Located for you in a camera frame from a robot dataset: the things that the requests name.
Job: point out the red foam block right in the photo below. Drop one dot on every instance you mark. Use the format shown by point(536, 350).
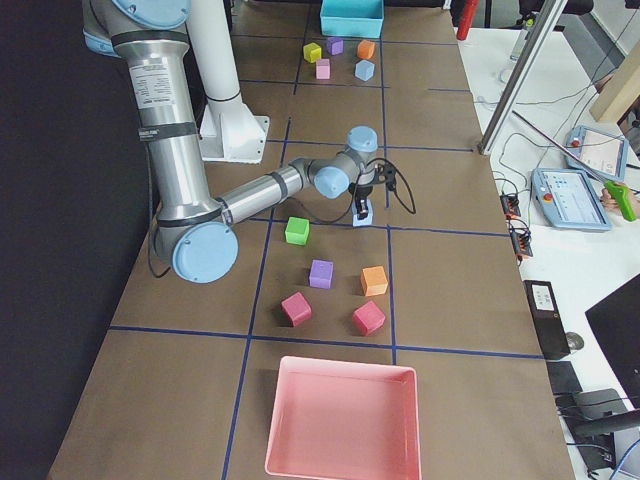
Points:
point(368, 318)

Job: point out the purple foam block near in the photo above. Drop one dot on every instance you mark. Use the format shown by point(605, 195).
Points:
point(321, 274)

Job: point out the black box on desk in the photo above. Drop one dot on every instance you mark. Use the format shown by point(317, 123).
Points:
point(546, 319)

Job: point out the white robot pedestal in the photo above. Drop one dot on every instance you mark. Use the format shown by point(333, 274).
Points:
point(229, 131)

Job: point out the orange foam block far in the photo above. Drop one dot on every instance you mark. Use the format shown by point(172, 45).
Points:
point(366, 49)

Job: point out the red fire extinguisher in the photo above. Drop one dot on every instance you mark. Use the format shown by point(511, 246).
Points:
point(466, 19)

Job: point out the yellow foam block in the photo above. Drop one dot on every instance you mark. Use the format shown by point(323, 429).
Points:
point(312, 52)

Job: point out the pink plastic tray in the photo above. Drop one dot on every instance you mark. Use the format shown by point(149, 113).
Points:
point(344, 420)

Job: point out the near teach pendant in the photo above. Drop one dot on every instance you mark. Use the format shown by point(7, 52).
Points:
point(568, 200)

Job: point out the teach pendant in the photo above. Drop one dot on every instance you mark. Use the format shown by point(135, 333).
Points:
point(603, 152)
point(568, 200)

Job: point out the red foam block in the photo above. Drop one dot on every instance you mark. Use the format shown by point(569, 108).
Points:
point(296, 308)
point(368, 318)

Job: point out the pink foam block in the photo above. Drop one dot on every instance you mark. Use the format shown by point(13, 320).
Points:
point(323, 69)

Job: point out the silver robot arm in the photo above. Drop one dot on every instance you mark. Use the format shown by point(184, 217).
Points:
point(191, 111)

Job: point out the aluminium frame post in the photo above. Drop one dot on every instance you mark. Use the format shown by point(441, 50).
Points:
point(547, 19)

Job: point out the orange foam block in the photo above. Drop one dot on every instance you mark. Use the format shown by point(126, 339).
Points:
point(366, 49)
point(374, 281)

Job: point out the green foam block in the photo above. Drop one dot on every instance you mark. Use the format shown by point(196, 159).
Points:
point(297, 231)

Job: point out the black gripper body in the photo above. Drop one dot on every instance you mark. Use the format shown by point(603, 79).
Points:
point(364, 192)

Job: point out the purple foam block far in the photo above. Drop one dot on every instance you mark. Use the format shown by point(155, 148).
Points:
point(334, 46)

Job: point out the orange foam block near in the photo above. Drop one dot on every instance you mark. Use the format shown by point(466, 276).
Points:
point(374, 281)

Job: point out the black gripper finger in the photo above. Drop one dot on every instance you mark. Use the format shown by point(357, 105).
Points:
point(362, 208)

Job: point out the light blue foam block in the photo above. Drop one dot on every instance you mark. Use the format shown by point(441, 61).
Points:
point(359, 220)

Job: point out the blue plastic bin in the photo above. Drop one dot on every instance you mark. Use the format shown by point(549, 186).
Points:
point(352, 18)

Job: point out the green handled reach grabber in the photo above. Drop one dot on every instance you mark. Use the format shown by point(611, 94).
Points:
point(618, 191)

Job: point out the red foam block left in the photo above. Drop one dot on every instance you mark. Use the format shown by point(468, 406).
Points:
point(296, 308)

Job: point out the far teach pendant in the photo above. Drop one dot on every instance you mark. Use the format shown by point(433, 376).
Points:
point(603, 152)

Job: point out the purple foam block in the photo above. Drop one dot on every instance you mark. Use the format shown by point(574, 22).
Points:
point(334, 46)
point(321, 274)

